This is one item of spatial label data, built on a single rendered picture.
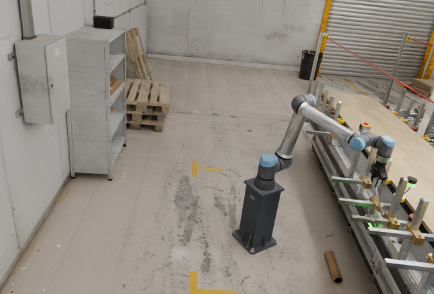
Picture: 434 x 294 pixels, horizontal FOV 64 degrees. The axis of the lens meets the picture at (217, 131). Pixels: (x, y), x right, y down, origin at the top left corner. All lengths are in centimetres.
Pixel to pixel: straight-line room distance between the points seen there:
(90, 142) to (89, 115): 30
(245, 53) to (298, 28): 161
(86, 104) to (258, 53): 701
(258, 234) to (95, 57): 225
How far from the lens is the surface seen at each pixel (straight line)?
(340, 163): 353
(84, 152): 402
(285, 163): 305
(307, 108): 263
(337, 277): 323
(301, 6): 1019
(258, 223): 313
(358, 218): 252
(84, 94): 375
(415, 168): 340
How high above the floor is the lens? 219
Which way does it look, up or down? 24 degrees down
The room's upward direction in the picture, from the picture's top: 6 degrees clockwise
